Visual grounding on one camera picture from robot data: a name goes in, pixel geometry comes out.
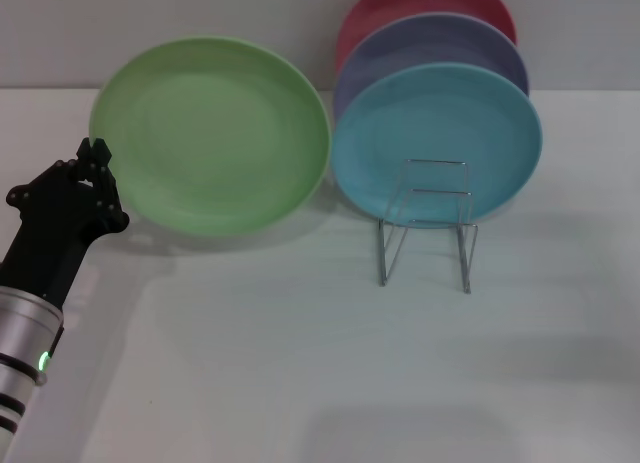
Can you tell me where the red plastic plate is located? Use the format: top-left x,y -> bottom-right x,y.
335,0 -> 517,79

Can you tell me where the cyan plastic plate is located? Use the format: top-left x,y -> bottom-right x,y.
330,62 -> 544,230

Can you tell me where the chrome wire plate rack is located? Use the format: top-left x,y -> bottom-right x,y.
377,157 -> 479,295

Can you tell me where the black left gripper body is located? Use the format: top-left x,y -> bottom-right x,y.
0,181 -> 110,310

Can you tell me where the purple plastic plate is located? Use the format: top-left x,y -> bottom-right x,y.
333,11 -> 530,125

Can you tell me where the green plastic plate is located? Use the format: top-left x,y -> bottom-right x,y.
88,35 -> 333,239

